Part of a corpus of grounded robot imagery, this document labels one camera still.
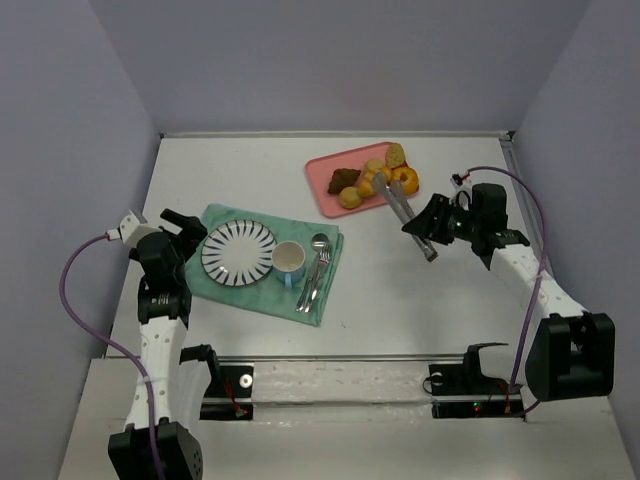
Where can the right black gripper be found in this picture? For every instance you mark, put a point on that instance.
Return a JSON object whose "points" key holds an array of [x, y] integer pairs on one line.
{"points": [[435, 218]]}

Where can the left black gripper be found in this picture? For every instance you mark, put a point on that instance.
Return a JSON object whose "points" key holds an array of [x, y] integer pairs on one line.
{"points": [[185, 228]]}

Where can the silver metal tongs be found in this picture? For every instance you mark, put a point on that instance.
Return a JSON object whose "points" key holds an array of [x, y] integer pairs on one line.
{"points": [[395, 197]]}

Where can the striped yellow bread roll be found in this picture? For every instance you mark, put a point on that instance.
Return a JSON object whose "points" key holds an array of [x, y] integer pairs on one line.
{"points": [[365, 187]]}

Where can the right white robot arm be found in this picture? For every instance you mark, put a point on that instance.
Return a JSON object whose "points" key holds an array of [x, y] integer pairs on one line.
{"points": [[562, 351]]}

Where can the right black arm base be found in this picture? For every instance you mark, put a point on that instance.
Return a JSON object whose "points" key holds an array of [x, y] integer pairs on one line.
{"points": [[463, 391]]}

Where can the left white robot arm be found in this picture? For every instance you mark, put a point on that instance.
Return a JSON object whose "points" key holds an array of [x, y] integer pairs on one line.
{"points": [[155, 444]]}

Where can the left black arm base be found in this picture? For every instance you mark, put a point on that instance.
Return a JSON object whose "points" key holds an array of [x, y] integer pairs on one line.
{"points": [[223, 389]]}

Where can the seeded oval bread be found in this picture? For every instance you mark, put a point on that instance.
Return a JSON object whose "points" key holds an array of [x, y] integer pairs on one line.
{"points": [[395, 156]]}

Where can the orange donut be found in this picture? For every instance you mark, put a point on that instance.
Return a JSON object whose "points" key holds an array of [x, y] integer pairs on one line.
{"points": [[407, 178]]}

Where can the blue striped white plate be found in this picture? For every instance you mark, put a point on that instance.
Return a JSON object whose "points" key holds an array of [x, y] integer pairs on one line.
{"points": [[238, 253]]}

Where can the small round bun back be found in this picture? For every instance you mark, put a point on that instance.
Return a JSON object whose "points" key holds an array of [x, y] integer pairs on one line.
{"points": [[374, 164]]}

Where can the small round bun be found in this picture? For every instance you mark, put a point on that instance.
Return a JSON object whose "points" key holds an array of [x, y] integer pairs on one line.
{"points": [[349, 198], [374, 164]]}

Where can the small round bun front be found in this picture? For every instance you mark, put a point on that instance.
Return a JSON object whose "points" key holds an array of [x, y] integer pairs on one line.
{"points": [[349, 198]]}

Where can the blue mug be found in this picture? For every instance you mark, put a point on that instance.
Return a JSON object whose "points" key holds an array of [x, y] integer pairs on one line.
{"points": [[289, 263]]}

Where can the chocolate croissant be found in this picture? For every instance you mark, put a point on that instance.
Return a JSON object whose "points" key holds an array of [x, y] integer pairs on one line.
{"points": [[342, 178]]}

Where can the green cloth placemat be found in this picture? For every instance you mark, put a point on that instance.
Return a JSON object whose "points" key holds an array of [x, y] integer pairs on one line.
{"points": [[268, 295]]}

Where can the silver fork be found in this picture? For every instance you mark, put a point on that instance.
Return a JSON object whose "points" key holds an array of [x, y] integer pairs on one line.
{"points": [[323, 262]]}

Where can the silver spoon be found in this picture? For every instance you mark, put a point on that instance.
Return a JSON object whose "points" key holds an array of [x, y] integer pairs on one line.
{"points": [[319, 243]]}

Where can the pink tray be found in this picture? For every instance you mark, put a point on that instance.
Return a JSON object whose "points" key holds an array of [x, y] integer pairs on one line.
{"points": [[319, 172]]}

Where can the silver knife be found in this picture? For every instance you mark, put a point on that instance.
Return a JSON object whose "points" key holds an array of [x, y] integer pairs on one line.
{"points": [[307, 286]]}

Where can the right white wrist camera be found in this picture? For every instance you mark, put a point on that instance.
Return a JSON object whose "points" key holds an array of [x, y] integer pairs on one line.
{"points": [[462, 196]]}

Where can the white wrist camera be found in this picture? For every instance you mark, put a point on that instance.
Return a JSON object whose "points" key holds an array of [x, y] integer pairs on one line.
{"points": [[131, 229], [462, 196]]}

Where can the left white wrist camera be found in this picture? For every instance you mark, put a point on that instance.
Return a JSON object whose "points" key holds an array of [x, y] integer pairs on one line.
{"points": [[131, 229]]}

